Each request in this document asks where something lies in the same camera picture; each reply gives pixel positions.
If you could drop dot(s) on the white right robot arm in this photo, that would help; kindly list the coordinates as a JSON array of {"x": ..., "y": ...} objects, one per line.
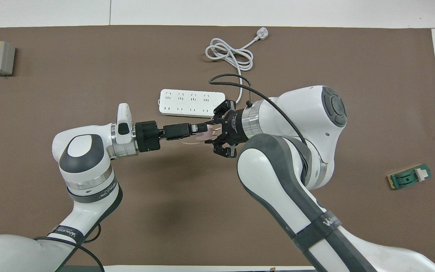
[{"x": 296, "y": 113}]

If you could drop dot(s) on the pink charger adapter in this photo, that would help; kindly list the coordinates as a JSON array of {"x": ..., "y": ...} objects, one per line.
[{"x": 209, "y": 134}]

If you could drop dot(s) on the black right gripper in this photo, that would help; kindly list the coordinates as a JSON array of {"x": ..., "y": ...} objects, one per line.
[{"x": 234, "y": 126}]

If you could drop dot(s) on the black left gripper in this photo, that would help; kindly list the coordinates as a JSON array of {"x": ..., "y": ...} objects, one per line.
[{"x": 147, "y": 136}]

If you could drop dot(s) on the white power strip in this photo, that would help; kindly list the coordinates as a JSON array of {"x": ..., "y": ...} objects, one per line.
[{"x": 183, "y": 102}]

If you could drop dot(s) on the brown table mat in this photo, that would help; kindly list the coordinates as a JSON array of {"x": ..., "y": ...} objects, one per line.
[{"x": 391, "y": 94}]

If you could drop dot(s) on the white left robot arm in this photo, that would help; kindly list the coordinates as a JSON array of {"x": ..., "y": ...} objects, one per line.
[{"x": 85, "y": 177}]

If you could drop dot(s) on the green knife switch block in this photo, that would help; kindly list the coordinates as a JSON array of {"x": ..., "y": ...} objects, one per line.
[{"x": 406, "y": 179}]

